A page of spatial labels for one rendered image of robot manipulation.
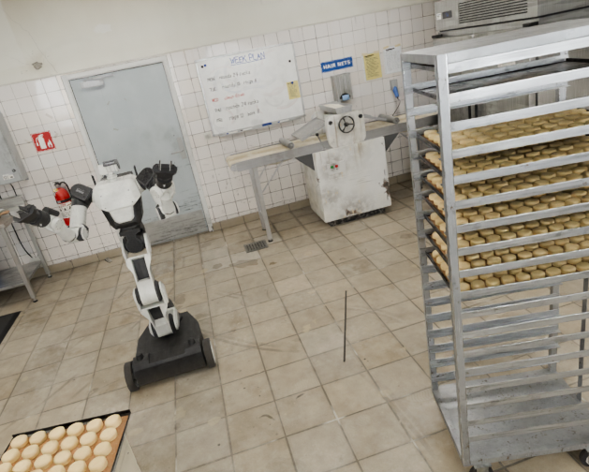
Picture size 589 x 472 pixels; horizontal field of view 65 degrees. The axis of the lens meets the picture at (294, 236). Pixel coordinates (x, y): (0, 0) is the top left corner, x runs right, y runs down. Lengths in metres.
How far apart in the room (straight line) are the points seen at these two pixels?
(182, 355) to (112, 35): 3.56
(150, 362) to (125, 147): 3.02
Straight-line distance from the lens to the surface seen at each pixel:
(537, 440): 2.47
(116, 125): 5.65
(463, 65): 1.60
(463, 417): 2.16
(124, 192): 3.02
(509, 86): 1.66
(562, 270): 2.02
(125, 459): 1.76
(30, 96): 5.74
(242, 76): 5.59
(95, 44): 5.61
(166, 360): 3.28
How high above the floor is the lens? 1.92
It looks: 22 degrees down
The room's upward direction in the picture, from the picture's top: 11 degrees counter-clockwise
